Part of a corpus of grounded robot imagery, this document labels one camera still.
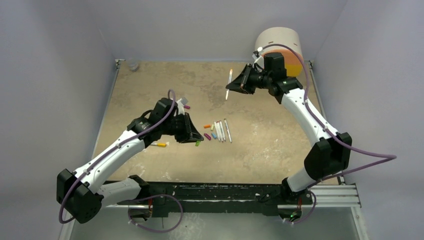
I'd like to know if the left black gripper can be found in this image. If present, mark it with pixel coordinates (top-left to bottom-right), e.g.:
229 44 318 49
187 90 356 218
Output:
162 112 203 144

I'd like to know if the magenta cap marker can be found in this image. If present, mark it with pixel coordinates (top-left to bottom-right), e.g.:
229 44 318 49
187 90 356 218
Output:
224 118 233 143

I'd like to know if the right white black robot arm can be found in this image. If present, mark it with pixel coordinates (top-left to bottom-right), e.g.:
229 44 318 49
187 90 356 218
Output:
225 52 352 204

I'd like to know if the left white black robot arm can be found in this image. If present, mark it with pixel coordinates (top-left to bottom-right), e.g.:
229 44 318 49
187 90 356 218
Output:
56 97 204 224

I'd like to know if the round three-drawer cabinet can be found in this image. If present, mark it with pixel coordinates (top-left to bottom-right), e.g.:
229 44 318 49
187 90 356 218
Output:
254 27 304 77

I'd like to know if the clear plastic cup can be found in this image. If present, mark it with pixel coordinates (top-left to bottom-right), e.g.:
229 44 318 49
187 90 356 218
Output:
126 58 139 72

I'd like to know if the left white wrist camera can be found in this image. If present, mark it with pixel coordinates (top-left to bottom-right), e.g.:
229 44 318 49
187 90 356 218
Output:
176 97 188 115

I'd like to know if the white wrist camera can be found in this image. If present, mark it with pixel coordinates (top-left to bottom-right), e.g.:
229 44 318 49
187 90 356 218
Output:
176 97 188 115
252 46 264 70

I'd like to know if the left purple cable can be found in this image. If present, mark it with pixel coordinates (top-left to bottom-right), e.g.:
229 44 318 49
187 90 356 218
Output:
58 89 184 233

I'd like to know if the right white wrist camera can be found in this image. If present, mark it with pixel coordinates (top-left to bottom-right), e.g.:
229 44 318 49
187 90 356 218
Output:
252 46 264 70

